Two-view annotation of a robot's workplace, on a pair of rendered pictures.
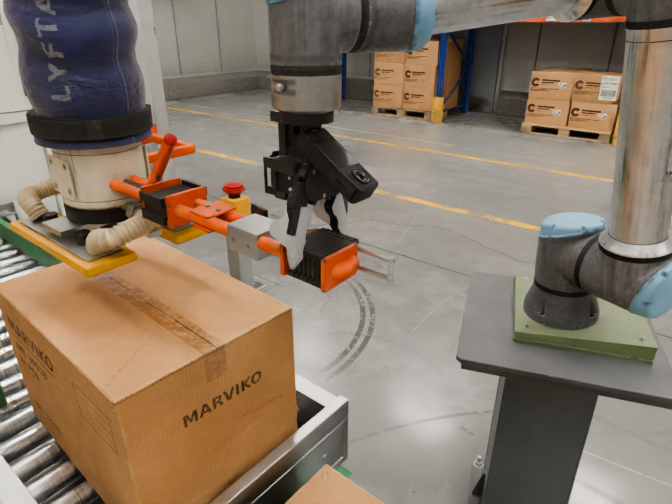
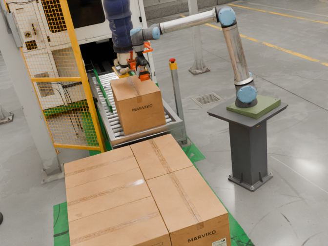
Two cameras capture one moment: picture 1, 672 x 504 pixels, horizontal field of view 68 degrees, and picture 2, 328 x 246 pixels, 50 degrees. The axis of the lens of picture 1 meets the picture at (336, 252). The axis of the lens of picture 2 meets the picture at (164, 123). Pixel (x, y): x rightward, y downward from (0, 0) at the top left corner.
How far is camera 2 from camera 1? 2.28 m
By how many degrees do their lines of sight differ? 34
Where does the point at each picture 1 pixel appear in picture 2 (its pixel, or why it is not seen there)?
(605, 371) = (240, 118)
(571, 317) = (240, 104)
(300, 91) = (134, 48)
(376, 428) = (223, 150)
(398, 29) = (150, 37)
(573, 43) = not seen: outside the picture
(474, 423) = not seen: hidden behind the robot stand
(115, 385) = (119, 98)
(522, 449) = (236, 148)
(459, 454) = not seen: hidden behind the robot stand
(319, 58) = (136, 43)
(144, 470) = (124, 117)
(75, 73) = (118, 38)
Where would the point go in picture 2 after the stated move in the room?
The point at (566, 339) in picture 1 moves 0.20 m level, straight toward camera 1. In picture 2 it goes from (237, 110) to (217, 117)
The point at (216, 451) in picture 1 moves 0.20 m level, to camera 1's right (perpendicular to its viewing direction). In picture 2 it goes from (141, 120) to (158, 123)
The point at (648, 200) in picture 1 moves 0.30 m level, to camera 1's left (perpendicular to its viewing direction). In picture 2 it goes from (235, 69) to (200, 67)
